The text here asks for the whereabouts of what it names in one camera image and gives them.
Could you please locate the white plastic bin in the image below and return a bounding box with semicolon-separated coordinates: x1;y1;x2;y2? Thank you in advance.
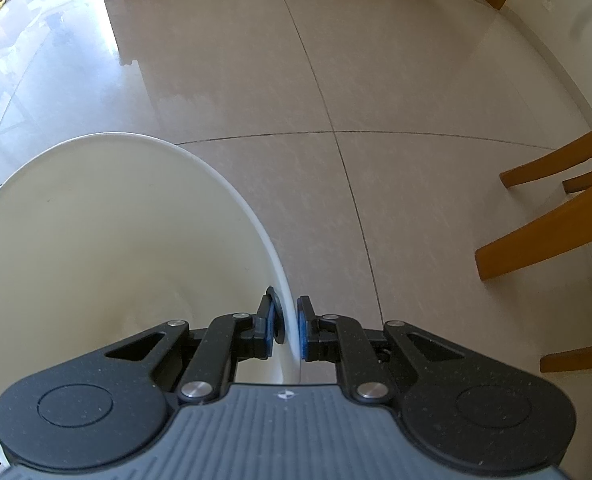
0;131;297;467

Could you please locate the wooden chair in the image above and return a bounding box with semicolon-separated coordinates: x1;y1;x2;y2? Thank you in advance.
475;172;592;374
499;114;592;195

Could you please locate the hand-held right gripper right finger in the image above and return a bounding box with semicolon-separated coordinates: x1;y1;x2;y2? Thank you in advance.
296;295;470;404

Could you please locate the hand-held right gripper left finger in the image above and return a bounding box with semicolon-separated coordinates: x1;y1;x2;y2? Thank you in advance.
104;286;287;406

